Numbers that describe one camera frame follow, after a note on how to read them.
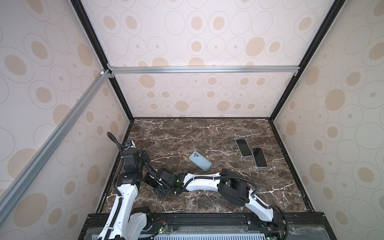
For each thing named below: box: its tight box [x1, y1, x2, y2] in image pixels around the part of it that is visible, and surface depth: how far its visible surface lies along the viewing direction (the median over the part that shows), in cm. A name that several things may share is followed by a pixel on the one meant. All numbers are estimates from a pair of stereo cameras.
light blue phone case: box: [188, 151, 213, 172], surface depth 99 cm
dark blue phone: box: [235, 138, 253, 158], surface depth 105 cm
